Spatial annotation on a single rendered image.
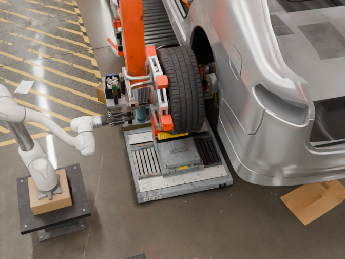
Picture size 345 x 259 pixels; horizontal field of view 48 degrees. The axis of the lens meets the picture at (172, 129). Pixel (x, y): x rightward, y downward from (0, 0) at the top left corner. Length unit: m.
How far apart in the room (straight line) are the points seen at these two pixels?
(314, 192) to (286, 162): 1.36
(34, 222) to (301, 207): 2.11
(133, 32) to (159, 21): 1.84
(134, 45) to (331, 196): 2.08
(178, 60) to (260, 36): 0.81
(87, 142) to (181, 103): 0.70
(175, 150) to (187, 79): 0.89
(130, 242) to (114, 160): 0.84
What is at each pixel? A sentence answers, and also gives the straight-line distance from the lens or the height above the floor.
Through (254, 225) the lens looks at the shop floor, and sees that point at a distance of 3.30.
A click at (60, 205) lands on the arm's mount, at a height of 0.34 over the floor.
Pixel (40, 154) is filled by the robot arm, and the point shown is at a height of 0.63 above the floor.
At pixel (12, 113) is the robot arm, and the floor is 1.19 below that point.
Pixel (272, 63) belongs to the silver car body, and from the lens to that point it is 2.00.
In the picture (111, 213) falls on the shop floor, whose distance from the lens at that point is 3.34.
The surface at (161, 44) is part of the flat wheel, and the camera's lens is 4.13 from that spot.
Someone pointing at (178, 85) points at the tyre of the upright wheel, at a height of 1.09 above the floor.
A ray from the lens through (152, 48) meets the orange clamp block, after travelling 2.99.
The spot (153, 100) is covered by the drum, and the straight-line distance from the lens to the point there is 2.92.
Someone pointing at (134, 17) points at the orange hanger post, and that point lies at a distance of 3.11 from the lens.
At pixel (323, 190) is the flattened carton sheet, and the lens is 3.65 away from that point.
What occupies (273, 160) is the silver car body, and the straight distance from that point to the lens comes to 2.27.
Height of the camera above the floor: 2.80
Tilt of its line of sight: 46 degrees down
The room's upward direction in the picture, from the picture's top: straight up
